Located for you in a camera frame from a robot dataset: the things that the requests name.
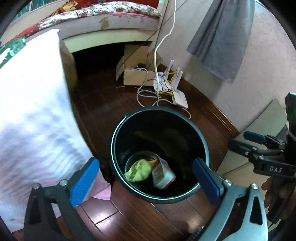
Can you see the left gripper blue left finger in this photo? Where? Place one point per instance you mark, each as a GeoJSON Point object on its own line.
{"type": "Point", "coordinates": [40, 220]}

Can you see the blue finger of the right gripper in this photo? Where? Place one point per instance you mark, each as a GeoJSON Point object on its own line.
{"type": "Point", "coordinates": [269, 141]}
{"type": "Point", "coordinates": [246, 150]}

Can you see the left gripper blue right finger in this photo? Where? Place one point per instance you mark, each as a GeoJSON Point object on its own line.
{"type": "Point", "coordinates": [251, 223]}

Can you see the red white carton box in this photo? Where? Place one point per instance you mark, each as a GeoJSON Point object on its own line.
{"type": "Point", "coordinates": [162, 175]}

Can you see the yellow cloth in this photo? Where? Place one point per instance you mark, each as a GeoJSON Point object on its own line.
{"type": "Point", "coordinates": [140, 170]}

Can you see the green white box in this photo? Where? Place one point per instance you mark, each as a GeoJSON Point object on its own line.
{"type": "Point", "coordinates": [11, 48]}

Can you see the black trash bucket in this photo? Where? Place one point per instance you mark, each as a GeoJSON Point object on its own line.
{"type": "Point", "coordinates": [158, 132]}

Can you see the person right hand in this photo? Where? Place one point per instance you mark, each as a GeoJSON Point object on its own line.
{"type": "Point", "coordinates": [287, 192]}

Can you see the pink floral table cloth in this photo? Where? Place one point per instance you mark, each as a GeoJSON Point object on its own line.
{"type": "Point", "coordinates": [40, 138]}

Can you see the white router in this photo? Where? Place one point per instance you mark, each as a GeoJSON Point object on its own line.
{"type": "Point", "coordinates": [167, 82]}

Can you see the grey curtain right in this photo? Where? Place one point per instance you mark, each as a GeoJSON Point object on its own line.
{"type": "Point", "coordinates": [221, 40]}

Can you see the cardboard box under bed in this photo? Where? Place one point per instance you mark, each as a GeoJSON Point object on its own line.
{"type": "Point", "coordinates": [136, 66]}

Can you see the red patterned blanket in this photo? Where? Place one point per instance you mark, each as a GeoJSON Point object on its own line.
{"type": "Point", "coordinates": [78, 4]}

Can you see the floral bed sheet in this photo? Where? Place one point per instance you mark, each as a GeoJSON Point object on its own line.
{"type": "Point", "coordinates": [30, 23]}

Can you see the window with green curtain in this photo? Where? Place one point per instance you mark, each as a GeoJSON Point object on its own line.
{"type": "Point", "coordinates": [39, 5]}

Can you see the bed frame with red headboard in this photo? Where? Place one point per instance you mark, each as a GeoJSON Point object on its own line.
{"type": "Point", "coordinates": [95, 26]}

